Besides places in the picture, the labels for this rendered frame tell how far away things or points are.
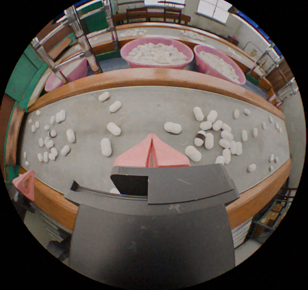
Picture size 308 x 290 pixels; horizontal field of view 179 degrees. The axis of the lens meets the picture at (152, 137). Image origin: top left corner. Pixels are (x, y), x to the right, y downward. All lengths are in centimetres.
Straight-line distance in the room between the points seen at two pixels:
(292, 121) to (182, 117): 444
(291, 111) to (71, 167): 476
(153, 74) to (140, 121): 13
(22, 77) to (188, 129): 88
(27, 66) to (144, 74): 76
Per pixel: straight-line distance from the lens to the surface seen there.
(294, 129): 453
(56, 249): 54
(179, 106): 24
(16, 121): 69
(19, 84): 79
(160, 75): 27
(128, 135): 21
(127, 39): 55
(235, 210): 32
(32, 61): 86
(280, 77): 481
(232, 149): 27
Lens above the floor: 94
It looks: 77 degrees down
